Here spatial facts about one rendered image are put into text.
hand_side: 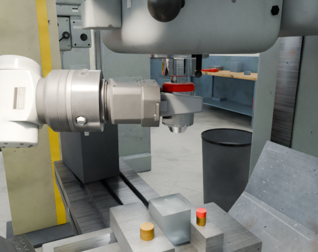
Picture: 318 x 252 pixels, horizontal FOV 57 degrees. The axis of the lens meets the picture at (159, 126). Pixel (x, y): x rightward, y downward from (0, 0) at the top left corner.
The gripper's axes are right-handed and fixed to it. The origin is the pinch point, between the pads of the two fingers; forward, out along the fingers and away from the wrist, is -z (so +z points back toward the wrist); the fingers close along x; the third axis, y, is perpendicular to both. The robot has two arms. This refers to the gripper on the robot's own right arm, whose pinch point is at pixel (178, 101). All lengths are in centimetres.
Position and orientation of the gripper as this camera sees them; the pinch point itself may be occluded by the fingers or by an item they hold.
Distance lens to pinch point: 43.1
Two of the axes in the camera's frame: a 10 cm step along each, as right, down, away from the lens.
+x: -0.9, -2.5, 9.6
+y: -0.1, 9.7, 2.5
